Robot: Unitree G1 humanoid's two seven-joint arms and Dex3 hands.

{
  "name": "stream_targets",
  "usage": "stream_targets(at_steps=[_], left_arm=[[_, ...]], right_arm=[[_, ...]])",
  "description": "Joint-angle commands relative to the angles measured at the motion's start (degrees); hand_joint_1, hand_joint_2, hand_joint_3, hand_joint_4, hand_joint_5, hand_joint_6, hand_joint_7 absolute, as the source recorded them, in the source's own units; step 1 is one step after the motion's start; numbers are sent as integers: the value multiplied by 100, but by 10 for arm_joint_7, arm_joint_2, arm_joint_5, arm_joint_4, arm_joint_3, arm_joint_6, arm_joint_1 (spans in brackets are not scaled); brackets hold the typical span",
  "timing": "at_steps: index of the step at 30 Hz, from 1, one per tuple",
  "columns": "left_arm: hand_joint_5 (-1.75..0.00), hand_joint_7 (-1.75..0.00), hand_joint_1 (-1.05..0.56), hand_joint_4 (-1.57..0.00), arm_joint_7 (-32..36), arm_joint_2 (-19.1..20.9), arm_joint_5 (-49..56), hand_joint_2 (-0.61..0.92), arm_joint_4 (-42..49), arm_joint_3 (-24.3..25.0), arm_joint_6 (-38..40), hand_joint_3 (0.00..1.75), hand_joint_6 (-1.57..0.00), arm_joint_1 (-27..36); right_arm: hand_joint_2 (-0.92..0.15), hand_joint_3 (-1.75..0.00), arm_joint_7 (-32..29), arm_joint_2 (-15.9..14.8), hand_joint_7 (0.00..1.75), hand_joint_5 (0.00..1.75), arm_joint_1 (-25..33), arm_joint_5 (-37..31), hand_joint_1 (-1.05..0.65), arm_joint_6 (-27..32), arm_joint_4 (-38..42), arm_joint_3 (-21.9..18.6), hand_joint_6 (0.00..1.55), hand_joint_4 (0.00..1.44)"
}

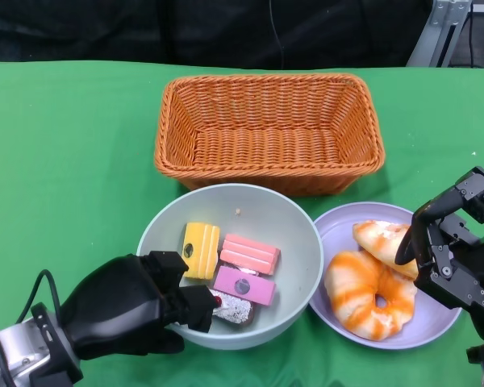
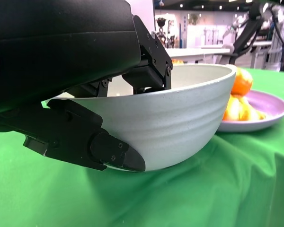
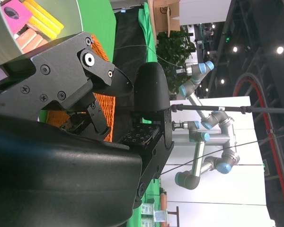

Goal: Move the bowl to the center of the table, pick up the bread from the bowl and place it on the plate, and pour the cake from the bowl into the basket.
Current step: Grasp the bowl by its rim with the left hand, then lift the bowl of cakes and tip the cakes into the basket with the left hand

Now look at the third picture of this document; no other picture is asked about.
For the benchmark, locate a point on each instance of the orange wicker basket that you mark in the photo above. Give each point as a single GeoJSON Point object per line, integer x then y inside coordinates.
{"type": "Point", "coordinates": [106, 104]}

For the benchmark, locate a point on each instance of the green tablecloth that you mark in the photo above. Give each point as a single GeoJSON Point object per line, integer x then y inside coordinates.
{"type": "Point", "coordinates": [97, 19]}

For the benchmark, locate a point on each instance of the grey metal pedestal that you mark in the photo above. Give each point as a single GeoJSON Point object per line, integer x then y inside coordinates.
{"type": "Point", "coordinates": [217, 139]}

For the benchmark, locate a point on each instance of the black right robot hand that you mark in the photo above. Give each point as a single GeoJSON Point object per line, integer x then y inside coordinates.
{"type": "Point", "coordinates": [61, 177]}

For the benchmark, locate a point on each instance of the brown wooden chair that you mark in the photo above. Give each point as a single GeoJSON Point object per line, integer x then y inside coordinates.
{"type": "Point", "coordinates": [176, 215]}

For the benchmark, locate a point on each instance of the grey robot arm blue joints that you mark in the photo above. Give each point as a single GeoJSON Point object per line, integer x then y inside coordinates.
{"type": "Point", "coordinates": [194, 85]}
{"type": "Point", "coordinates": [187, 180]}

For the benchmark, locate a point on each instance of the pink striped cake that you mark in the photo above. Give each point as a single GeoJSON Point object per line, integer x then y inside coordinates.
{"type": "Point", "coordinates": [30, 40]}

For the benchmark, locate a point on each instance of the white blue small box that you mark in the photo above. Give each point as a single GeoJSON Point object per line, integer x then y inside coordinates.
{"type": "Point", "coordinates": [147, 209]}
{"type": "Point", "coordinates": [146, 222]}

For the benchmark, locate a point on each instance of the cardboard box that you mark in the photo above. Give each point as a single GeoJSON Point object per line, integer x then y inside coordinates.
{"type": "Point", "coordinates": [163, 19]}

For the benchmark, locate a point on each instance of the purple cake with dark dot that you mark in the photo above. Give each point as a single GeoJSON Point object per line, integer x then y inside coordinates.
{"type": "Point", "coordinates": [14, 14]}

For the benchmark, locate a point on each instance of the grey-green bowl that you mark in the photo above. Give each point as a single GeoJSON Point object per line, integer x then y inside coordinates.
{"type": "Point", "coordinates": [68, 19]}

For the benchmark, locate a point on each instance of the green leafy plant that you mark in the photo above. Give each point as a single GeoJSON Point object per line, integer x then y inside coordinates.
{"type": "Point", "coordinates": [172, 52]}

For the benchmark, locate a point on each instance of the yellow cake block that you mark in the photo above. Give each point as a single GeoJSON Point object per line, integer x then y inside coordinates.
{"type": "Point", "coordinates": [42, 19]}

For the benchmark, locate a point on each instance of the red rimmed wheel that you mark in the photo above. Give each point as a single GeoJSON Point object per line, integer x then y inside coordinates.
{"type": "Point", "coordinates": [271, 142]}

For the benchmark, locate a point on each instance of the pale blue packet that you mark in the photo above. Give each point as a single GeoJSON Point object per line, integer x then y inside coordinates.
{"type": "Point", "coordinates": [160, 216]}

